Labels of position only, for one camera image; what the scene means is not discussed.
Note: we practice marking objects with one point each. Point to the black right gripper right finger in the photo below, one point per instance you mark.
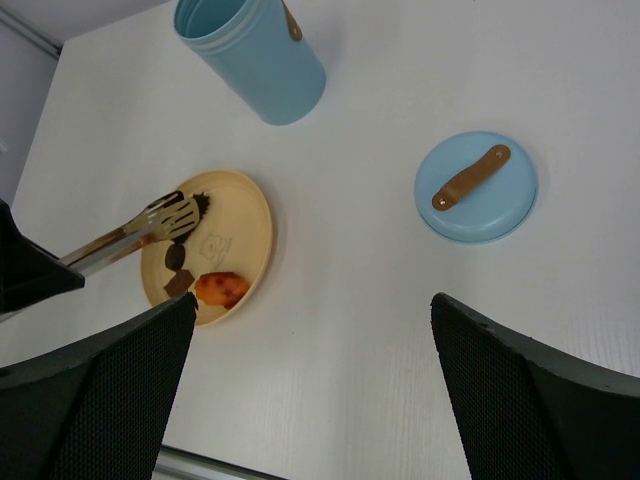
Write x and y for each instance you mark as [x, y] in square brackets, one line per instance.
[525, 410]

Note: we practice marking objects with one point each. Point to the light blue lid with strap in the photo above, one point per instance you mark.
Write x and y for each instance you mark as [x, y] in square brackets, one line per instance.
[475, 187]

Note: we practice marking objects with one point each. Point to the red orange fried piece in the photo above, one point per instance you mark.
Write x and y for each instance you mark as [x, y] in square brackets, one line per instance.
[224, 289]

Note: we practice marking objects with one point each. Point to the stainless steel tongs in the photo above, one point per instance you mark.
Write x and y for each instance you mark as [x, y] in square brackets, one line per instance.
[172, 215]

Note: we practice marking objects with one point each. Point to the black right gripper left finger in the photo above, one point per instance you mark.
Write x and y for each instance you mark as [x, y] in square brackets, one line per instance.
[97, 408]

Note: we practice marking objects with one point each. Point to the brown square chocolate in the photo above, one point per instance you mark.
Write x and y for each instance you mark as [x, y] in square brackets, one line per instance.
[179, 283]

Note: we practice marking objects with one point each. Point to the beige round plate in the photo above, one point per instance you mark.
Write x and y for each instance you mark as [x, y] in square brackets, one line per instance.
[235, 235]

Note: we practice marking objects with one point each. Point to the dark oval chocolate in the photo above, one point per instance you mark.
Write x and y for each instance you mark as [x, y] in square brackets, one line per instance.
[175, 257]

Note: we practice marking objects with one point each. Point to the aluminium frame post left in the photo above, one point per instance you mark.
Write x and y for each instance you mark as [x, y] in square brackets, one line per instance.
[30, 32]

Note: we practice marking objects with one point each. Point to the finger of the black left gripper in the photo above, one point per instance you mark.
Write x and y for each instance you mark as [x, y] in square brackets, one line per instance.
[29, 274]

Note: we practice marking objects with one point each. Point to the aluminium front rail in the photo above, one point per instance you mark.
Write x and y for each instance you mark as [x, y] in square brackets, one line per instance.
[173, 463]

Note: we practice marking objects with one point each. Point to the black spiky sea cucumber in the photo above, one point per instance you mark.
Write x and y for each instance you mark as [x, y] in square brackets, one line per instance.
[203, 203]

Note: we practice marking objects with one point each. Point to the light blue cylindrical container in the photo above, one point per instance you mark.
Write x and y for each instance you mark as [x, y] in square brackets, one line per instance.
[257, 48]

